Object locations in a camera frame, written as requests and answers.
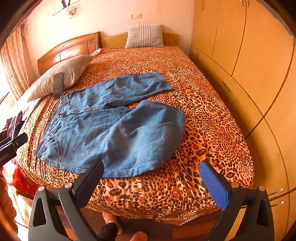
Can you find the patterned curtain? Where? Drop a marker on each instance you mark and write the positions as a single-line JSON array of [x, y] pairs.
[[13, 64]]

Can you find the black rectangular device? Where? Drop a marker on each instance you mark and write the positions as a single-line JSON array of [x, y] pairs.
[[57, 85]]

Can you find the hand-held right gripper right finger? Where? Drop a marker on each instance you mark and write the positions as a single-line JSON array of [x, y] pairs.
[[215, 185]]

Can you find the polka dot slipper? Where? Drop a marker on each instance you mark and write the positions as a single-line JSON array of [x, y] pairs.
[[138, 236], [108, 217]]

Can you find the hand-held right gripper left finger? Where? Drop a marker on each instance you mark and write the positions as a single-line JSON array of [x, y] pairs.
[[92, 182]]

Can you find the pink bed sheet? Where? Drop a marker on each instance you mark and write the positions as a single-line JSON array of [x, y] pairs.
[[23, 106]]

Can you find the wall poster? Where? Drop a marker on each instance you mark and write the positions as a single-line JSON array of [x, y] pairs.
[[64, 5]]

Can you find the blue denim pants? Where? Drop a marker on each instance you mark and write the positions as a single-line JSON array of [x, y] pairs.
[[104, 129]]

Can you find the wooden wardrobe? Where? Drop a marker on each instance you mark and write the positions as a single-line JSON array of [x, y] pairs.
[[254, 58]]

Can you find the leopard print blanket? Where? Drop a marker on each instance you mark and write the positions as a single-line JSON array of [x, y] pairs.
[[196, 97]]

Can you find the wall switch panel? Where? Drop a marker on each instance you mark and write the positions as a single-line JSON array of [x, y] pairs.
[[135, 16]]

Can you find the small wall ornament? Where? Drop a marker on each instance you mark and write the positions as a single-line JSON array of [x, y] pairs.
[[71, 11]]

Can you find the grey striped pillow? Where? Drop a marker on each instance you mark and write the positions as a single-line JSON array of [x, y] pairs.
[[144, 36]]

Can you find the large beige pillow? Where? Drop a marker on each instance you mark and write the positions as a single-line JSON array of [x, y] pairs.
[[69, 69]]

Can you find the carved wooden headboard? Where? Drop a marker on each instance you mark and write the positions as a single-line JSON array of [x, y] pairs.
[[69, 48]]

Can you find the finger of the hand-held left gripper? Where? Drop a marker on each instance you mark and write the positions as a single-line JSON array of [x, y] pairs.
[[20, 140]]

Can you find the red bag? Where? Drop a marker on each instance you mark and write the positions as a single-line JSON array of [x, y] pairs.
[[22, 182]]

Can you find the dark cloth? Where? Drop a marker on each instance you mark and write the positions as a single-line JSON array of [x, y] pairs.
[[15, 124]]

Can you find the plain light wooden headboard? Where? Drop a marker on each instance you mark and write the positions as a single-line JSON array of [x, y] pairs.
[[114, 39]]

